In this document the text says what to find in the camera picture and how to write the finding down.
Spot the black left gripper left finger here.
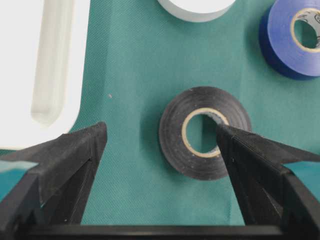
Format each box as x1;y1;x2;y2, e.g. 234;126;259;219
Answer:
0;121;108;240

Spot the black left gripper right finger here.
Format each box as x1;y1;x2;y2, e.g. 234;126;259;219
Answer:
216;124;320;240

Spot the black tape roll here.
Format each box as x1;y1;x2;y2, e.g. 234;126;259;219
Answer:
158;86;252;181

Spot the blue tape roll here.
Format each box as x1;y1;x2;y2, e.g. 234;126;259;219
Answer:
259;0;320;80

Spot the white tape roll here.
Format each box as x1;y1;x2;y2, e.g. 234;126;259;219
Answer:
158;0;236;23

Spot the white plastic tray case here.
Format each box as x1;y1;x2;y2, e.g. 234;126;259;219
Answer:
0;0;90;150

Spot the green table cloth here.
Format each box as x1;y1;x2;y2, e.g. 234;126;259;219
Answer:
73;0;320;225

